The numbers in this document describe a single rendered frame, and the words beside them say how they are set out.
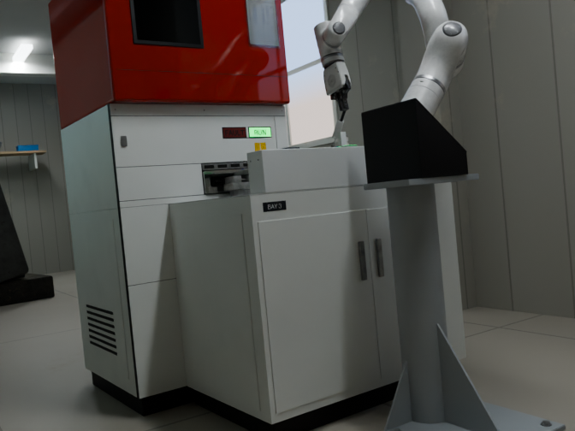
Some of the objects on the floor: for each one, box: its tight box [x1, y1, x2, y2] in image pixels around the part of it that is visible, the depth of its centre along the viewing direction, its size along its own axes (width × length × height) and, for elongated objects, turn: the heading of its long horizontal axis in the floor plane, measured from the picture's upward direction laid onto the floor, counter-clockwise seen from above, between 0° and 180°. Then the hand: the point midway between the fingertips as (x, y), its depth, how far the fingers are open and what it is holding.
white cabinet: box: [169, 182, 466, 431], centre depth 247 cm, size 64×96×82 cm
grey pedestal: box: [364, 174, 566, 431], centre depth 199 cm, size 51×44×82 cm
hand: (343, 104), depth 223 cm, fingers closed
